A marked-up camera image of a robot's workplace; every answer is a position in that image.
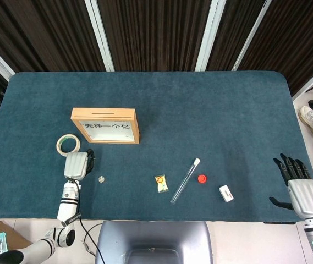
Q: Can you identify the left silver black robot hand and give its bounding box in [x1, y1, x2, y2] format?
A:
[64, 149, 96, 181]

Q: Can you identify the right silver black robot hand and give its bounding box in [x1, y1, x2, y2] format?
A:
[268, 153, 313, 221]

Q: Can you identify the beige masking tape roll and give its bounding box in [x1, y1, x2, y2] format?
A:
[56, 134, 81, 158]

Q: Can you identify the white and red carton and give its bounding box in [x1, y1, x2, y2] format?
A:
[218, 185, 235, 204]

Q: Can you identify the yellow snack packet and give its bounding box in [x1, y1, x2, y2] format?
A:
[153, 174, 170, 194]

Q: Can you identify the brown cardboard box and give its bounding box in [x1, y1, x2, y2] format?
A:
[0, 219, 34, 258]

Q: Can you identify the glass test tube white cap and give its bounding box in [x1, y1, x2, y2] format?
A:
[169, 157, 201, 205]

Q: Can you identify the grey robot torso base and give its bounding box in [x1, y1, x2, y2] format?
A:
[95, 221, 215, 264]

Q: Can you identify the teal velvet tablecloth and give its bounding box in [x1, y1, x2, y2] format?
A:
[0, 70, 313, 224]

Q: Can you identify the wooden frame money box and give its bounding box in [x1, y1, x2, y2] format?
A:
[70, 107, 140, 145]

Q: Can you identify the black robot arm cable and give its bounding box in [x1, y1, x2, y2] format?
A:
[78, 211, 103, 264]

